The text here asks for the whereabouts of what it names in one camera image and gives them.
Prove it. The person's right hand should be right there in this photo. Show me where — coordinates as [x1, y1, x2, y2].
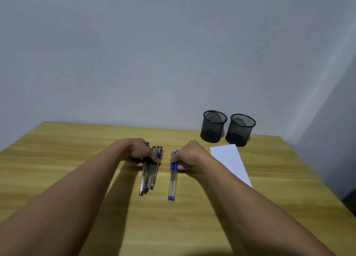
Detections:
[170, 140, 213, 174]

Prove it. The person's left hand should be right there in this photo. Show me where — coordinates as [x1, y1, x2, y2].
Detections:
[121, 138, 161, 168]

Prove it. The black mesh pen cup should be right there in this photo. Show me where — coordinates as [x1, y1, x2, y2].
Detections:
[225, 114, 257, 148]
[200, 110, 228, 144]

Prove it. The white paper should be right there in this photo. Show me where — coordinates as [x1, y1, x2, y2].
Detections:
[210, 144, 253, 188]

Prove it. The person's right forearm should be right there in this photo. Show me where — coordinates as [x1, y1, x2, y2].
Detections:
[199, 152, 337, 256]

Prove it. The person's left forearm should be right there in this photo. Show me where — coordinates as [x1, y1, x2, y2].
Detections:
[0, 140, 128, 256]

